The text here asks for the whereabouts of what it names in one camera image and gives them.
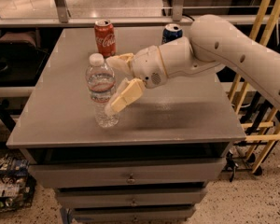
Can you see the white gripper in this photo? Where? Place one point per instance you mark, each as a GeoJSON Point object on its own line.
{"type": "Point", "coordinates": [146, 65]}

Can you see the yellow wooden rack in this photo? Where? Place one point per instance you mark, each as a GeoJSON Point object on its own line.
{"type": "Point", "coordinates": [257, 132]}

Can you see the black crate with magazines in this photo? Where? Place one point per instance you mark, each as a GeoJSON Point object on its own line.
{"type": "Point", "coordinates": [17, 187]}

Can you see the grey drawer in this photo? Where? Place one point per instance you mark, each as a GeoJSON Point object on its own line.
{"type": "Point", "coordinates": [108, 174]}
{"type": "Point", "coordinates": [130, 197]}
{"type": "Point", "coordinates": [134, 214]}

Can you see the middle grey drawer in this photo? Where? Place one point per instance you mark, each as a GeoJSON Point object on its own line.
{"type": "Point", "coordinates": [130, 197]}

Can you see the dark chair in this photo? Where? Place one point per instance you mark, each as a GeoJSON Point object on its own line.
{"type": "Point", "coordinates": [21, 59]}

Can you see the blue Pepsi can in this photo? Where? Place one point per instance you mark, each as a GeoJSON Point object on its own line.
{"type": "Point", "coordinates": [171, 31]}

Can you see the top grey drawer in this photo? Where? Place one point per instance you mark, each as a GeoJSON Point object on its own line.
{"type": "Point", "coordinates": [108, 174]}

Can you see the bottom grey drawer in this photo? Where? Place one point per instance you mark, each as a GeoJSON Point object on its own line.
{"type": "Point", "coordinates": [134, 214]}

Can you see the clear plastic water bottle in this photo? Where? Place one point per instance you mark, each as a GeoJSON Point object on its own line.
{"type": "Point", "coordinates": [101, 84]}

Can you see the grey drawer cabinet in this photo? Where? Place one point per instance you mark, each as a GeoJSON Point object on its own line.
{"type": "Point", "coordinates": [187, 118]}

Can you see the red Coca-Cola can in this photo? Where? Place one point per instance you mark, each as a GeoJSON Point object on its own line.
{"type": "Point", "coordinates": [105, 37]}

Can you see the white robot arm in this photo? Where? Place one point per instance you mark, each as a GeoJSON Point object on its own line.
{"type": "Point", "coordinates": [211, 44]}

